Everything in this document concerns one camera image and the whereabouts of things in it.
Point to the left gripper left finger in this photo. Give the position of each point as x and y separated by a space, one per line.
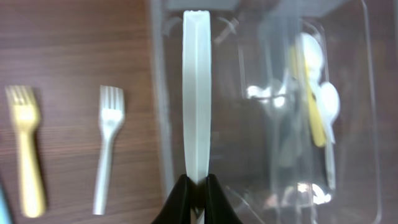
176 209

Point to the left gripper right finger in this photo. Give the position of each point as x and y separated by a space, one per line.
218 210

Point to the white plastic fork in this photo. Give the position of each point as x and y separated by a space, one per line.
111 119

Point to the white plastic spoon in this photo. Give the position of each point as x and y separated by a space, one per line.
328 100
313 56

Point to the yellow plastic spoon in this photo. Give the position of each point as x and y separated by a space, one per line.
315 119

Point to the light blue plastic fork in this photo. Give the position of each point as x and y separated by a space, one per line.
5 215

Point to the yellow plastic fork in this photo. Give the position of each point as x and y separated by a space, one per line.
25 118

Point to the white fork tines down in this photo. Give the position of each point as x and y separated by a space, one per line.
196 92

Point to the clear plastic container left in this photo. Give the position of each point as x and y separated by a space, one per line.
261 146

